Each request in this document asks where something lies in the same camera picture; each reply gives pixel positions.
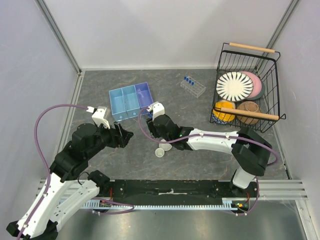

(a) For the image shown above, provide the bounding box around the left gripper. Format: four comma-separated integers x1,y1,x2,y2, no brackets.
86,120,134,159

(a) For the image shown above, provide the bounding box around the blue compartment organizer box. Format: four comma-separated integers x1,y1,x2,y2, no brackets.
108,82,154,122

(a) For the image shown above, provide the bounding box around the clear test tube rack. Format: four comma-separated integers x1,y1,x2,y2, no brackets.
180,75,206,98

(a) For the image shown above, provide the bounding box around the black wire dish basket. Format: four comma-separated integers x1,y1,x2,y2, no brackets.
210,43,286,133

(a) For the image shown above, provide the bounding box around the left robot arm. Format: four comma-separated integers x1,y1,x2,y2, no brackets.
6,123,134,240

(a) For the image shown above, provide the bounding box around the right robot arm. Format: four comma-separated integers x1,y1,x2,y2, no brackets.
146,114,272,197

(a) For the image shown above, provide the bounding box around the large white dish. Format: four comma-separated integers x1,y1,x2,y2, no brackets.
158,139,172,152

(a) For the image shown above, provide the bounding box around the small white dish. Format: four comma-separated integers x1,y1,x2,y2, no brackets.
154,147,165,158

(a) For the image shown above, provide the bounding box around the yellow bowl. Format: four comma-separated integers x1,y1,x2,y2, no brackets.
212,100,236,125

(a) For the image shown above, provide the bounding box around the white blue striped plate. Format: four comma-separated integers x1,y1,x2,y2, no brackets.
215,71,254,102

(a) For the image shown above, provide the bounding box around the brown wooden bowl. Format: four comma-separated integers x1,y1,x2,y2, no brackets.
236,101,262,126

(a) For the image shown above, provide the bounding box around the dark green plate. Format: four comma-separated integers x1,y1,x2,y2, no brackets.
247,82,266,101

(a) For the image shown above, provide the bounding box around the pink plate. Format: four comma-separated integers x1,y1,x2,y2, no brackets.
241,71,262,98

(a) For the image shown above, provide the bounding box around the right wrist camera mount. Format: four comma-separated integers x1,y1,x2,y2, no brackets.
146,101,165,120

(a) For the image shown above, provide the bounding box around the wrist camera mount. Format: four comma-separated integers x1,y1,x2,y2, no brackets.
86,106,111,129
146,101,165,120

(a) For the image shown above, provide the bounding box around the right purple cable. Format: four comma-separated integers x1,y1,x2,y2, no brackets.
138,106,280,167

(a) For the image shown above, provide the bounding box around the purple cable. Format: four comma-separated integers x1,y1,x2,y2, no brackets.
16,103,97,240
138,106,280,167

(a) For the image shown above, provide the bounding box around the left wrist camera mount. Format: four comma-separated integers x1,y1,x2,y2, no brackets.
86,106,111,129

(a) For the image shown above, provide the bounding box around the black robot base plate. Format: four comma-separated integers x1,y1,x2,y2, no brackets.
97,179,258,205

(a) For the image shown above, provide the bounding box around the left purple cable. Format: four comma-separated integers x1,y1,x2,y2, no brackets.
16,103,97,240

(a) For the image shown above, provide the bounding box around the light blue cable duct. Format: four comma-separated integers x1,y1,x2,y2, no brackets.
81,199,249,211

